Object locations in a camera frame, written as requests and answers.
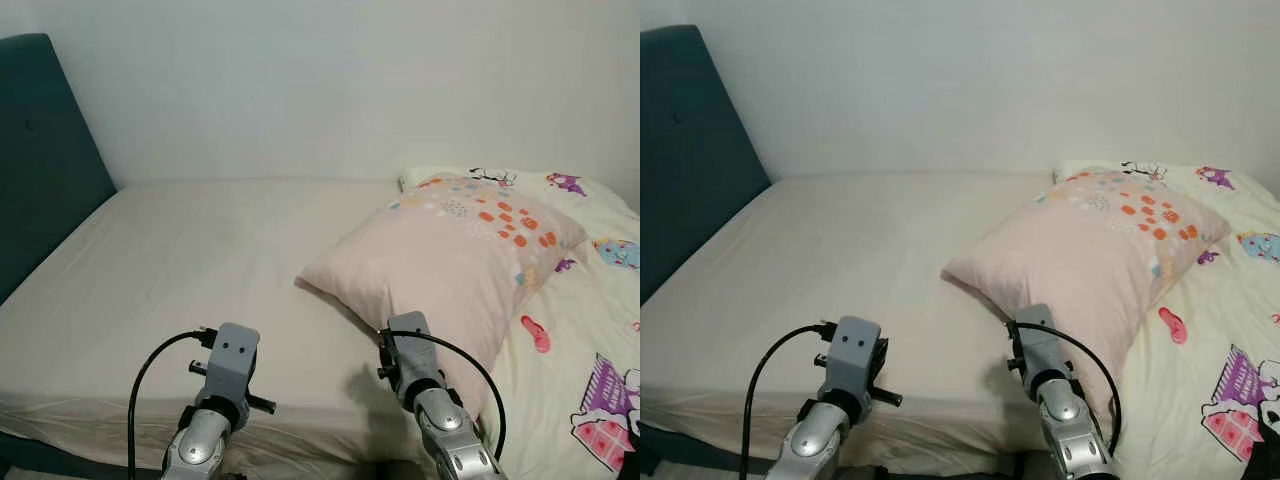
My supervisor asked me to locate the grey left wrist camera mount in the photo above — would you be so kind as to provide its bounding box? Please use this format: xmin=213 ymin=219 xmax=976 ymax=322
xmin=828 ymin=316 xmax=889 ymax=396
xmin=205 ymin=322 xmax=261 ymax=401

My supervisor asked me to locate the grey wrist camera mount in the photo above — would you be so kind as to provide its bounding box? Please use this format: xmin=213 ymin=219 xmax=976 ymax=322
xmin=205 ymin=322 xmax=261 ymax=401
xmin=385 ymin=311 xmax=441 ymax=391
xmin=1012 ymin=303 xmax=1063 ymax=381
xmin=828 ymin=316 xmax=889 ymax=396

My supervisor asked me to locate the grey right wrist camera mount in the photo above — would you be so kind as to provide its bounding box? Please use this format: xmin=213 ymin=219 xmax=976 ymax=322
xmin=1012 ymin=303 xmax=1063 ymax=381
xmin=385 ymin=311 xmax=441 ymax=391

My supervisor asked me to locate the dark blue bed base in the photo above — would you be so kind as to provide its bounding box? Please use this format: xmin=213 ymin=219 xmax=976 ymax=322
xmin=640 ymin=420 xmax=801 ymax=480
xmin=0 ymin=430 xmax=171 ymax=480

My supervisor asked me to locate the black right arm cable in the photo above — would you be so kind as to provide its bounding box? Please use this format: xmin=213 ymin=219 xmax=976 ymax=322
xmin=385 ymin=330 xmax=508 ymax=461
xmin=1008 ymin=320 xmax=1124 ymax=456

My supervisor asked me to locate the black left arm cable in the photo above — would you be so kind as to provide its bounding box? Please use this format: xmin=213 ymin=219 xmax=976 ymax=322
xmin=126 ymin=328 xmax=216 ymax=480
xmin=741 ymin=322 xmax=836 ymax=480

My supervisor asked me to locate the cream cartoon print blanket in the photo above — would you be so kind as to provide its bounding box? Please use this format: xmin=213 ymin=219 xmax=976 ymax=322
xmin=398 ymin=165 xmax=641 ymax=480
xmin=1052 ymin=160 xmax=1280 ymax=480

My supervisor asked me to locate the blue upholstered headboard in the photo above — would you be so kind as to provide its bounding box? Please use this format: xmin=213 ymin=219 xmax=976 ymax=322
xmin=0 ymin=33 xmax=119 ymax=306
xmin=640 ymin=25 xmax=773 ymax=304

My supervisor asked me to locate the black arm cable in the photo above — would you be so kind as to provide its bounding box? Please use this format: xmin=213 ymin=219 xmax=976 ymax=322
xmin=385 ymin=330 xmax=508 ymax=461
xmin=1008 ymin=320 xmax=1124 ymax=456
xmin=126 ymin=328 xmax=216 ymax=480
xmin=741 ymin=322 xmax=836 ymax=480

